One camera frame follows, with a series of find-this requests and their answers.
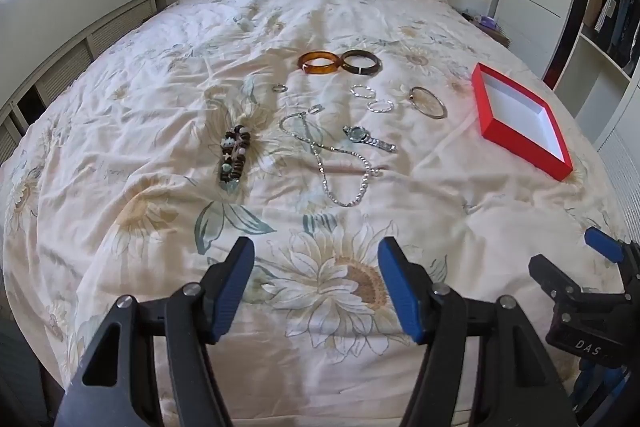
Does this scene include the wooden bead bracelet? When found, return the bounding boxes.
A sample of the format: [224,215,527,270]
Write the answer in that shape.
[218,124,253,188]

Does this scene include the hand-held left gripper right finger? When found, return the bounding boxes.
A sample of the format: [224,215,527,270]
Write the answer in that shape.
[377,236,583,427]

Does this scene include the thin silver pendant necklace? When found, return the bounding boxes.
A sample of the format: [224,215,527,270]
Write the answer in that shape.
[278,104,327,148]

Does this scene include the open closet shelves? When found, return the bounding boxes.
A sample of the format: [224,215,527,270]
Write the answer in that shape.
[570,0,640,145]

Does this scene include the person's right hand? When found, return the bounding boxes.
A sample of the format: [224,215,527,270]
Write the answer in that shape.
[570,354,633,427]

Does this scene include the thin silver bangle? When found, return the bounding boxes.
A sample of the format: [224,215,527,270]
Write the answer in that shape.
[408,87,449,120]

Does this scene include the floral bed quilt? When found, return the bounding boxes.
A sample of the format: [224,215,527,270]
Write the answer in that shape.
[0,0,632,414]

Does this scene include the dark brown bangle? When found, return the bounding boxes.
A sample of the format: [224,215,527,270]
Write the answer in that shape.
[341,49,382,76]

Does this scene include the amber bangle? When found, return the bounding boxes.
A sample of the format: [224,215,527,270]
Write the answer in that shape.
[298,51,341,76]

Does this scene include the silver bead chain necklace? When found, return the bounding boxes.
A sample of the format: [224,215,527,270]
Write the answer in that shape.
[310,142,385,208]

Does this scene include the wooden nightstand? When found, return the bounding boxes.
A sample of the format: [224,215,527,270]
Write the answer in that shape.
[460,9,512,49]

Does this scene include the white louvred door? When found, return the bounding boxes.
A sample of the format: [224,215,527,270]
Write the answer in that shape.
[596,124,640,233]

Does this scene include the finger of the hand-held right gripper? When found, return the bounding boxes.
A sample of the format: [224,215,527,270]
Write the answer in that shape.
[584,227,640,293]
[529,254,627,308]

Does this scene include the silver wristwatch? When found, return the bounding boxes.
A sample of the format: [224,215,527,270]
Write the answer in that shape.
[342,125,398,153]

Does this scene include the white louvred low cabinet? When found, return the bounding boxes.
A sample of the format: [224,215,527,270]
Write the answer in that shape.
[0,0,167,165]

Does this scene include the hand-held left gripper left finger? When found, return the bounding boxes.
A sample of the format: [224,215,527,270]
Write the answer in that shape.
[54,236,256,427]

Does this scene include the red jewelry box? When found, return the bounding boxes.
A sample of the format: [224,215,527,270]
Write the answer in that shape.
[471,63,574,182]

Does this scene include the hanging clothes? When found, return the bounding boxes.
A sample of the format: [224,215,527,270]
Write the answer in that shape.
[582,0,640,76]

